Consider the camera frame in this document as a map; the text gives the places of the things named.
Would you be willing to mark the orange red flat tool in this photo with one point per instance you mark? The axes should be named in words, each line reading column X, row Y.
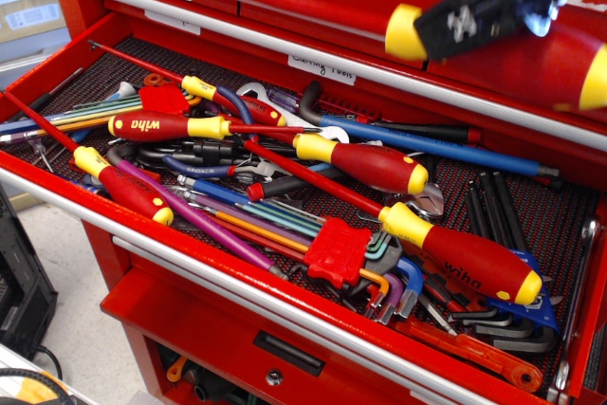
column 518, row 372

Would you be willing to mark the long blue hex key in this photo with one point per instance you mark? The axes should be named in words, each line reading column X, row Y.
column 438, row 147

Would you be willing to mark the large red yellow Wiha screwdriver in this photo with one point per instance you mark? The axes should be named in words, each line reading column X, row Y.
column 565, row 71

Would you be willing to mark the red metal tool chest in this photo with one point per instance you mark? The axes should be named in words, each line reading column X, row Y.
column 292, row 342

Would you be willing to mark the front red yellow Wiha screwdriver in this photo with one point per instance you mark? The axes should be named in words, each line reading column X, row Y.
column 477, row 262

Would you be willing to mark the left-pointing Wiha red screwdriver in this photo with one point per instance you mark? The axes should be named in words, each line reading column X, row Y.
column 148, row 126

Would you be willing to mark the silver open-end wrench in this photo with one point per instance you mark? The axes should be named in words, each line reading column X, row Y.
column 286, row 104

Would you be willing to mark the blue handled pliers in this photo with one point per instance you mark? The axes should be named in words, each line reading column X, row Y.
column 215, row 157

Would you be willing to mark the small black red screwdriver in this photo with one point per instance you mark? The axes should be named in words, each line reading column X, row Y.
column 288, row 184

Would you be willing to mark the white Cutting Tools label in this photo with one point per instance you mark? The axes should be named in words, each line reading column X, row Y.
column 322, row 70

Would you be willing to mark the purple long hex key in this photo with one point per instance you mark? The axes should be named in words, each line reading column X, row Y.
column 117, row 156

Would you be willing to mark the long left red screwdriver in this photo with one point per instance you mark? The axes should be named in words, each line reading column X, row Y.
column 127, row 190

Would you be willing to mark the red hex key holder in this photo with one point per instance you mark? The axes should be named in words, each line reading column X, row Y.
column 337, row 254

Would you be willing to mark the middle red yellow screwdriver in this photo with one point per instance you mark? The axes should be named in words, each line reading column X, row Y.
column 379, row 167

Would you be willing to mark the silver combination wrench right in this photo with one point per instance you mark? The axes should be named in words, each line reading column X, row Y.
column 558, row 389

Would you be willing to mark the open red tool drawer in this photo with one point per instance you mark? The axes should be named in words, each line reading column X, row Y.
column 177, row 292

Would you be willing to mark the red holder back hex set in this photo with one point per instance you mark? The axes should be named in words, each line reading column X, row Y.
column 166, row 99

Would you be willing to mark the black box on floor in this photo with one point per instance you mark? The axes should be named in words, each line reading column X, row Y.
column 28, row 299

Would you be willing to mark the back thin red screwdriver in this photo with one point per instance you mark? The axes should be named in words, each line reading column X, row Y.
column 196, row 86

